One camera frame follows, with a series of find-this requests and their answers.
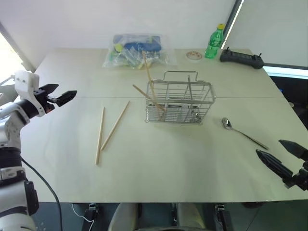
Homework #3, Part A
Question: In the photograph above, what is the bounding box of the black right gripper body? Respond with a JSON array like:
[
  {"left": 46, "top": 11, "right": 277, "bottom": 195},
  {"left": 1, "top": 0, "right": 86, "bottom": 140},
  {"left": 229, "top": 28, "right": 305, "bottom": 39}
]
[{"left": 284, "top": 160, "right": 308, "bottom": 192}]

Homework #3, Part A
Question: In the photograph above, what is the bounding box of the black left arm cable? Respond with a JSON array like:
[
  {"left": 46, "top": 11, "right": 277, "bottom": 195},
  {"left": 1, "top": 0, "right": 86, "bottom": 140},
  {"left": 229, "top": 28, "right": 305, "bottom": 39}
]
[{"left": 20, "top": 156, "right": 63, "bottom": 231}]

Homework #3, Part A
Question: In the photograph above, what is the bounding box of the white thin cable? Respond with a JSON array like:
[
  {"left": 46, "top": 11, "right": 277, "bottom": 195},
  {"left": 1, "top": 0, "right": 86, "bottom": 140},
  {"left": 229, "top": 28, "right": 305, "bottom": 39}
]
[{"left": 71, "top": 204, "right": 95, "bottom": 224}]

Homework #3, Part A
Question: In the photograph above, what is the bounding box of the pale rounded robot leg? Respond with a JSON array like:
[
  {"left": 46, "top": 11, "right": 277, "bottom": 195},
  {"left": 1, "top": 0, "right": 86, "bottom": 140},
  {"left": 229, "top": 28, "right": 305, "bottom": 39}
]
[
  {"left": 107, "top": 203, "right": 143, "bottom": 231},
  {"left": 175, "top": 203, "right": 206, "bottom": 231}
]

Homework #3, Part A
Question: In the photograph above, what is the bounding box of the white window frame bar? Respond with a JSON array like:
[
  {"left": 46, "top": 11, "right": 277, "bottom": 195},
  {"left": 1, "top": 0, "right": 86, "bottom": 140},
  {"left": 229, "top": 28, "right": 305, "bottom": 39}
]
[{"left": 224, "top": 0, "right": 245, "bottom": 50}]

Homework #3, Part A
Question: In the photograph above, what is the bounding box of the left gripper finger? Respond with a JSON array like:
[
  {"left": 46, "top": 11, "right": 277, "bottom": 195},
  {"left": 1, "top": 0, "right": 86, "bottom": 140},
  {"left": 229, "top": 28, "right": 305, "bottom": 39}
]
[
  {"left": 55, "top": 90, "right": 78, "bottom": 108},
  {"left": 38, "top": 83, "right": 59, "bottom": 97}
]

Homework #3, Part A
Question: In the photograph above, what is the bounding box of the grey window frame bar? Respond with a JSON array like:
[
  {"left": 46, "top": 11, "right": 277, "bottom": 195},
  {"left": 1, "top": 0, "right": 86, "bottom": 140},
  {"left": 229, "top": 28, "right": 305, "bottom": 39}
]
[{"left": 0, "top": 21, "right": 37, "bottom": 73}]

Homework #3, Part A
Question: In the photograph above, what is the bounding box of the wooden chopstick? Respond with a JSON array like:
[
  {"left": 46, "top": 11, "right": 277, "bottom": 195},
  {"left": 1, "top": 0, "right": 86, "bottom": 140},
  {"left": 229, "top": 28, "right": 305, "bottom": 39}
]
[
  {"left": 100, "top": 100, "right": 131, "bottom": 152},
  {"left": 141, "top": 50, "right": 164, "bottom": 121},
  {"left": 95, "top": 106, "right": 106, "bottom": 166},
  {"left": 132, "top": 84, "right": 166, "bottom": 112}
]

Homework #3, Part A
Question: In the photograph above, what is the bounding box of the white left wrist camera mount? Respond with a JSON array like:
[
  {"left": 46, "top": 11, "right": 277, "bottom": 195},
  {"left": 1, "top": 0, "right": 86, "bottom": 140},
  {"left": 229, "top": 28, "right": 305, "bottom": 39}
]
[{"left": 13, "top": 70, "right": 45, "bottom": 117}]

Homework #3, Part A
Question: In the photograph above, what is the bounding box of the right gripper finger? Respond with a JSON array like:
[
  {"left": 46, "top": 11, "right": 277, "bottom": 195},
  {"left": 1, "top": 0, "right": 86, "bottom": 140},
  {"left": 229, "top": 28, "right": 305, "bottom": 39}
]
[
  {"left": 278, "top": 139, "right": 308, "bottom": 159},
  {"left": 256, "top": 149, "right": 295, "bottom": 180}
]

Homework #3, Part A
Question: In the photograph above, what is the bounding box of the clear plastic bag of items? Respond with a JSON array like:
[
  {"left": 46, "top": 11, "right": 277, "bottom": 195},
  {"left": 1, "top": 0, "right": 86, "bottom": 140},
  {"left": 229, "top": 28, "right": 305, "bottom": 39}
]
[{"left": 103, "top": 33, "right": 178, "bottom": 71}]

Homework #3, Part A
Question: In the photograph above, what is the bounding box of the small round white dish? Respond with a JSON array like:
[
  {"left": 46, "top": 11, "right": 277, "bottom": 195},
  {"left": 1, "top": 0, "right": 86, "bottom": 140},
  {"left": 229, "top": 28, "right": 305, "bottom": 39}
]
[{"left": 185, "top": 51, "right": 202, "bottom": 62}]

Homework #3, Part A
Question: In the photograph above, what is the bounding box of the green plastic bottle yellow cap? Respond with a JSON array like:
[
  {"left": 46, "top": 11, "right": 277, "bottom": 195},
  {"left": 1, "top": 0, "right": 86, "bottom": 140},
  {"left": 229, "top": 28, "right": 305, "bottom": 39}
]
[{"left": 204, "top": 23, "right": 226, "bottom": 59}]

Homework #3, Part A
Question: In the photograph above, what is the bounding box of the metal wire cutlery basket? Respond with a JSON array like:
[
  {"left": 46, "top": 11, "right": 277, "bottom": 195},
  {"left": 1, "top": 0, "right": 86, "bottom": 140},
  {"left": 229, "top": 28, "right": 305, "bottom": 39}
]
[{"left": 144, "top": 70, "right": 217, "bottom": 126}]

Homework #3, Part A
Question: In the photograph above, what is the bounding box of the metal spoon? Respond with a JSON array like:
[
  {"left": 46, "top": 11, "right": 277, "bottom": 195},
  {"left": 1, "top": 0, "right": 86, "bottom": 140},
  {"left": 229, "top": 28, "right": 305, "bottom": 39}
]
[{"left": 221, "top": 117, "right": 270, "bottom": 151}]

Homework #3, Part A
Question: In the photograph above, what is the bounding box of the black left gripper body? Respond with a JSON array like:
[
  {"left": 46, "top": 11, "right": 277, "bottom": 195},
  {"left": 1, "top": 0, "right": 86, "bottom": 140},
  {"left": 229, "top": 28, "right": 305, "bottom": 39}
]
[{"left": 33, "top": 87, "right": 59, "bottom": 114}]

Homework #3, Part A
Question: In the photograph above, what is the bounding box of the black table clamp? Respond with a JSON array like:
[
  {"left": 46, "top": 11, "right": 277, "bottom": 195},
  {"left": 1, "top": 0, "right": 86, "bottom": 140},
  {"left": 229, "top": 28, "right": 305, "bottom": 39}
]
[
  {"left": 83, "top": 203, "right": 100, "bottom": 231},
  {"left": 214, "top": 204, "right": 234, "bottom": 231}
]

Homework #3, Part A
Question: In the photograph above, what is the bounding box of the black remote controller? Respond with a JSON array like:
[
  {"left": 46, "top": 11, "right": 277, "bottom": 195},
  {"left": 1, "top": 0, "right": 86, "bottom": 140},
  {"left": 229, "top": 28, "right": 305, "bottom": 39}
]
[{"left": 219, "top": 46, "right": 265, "bottom": 70}]

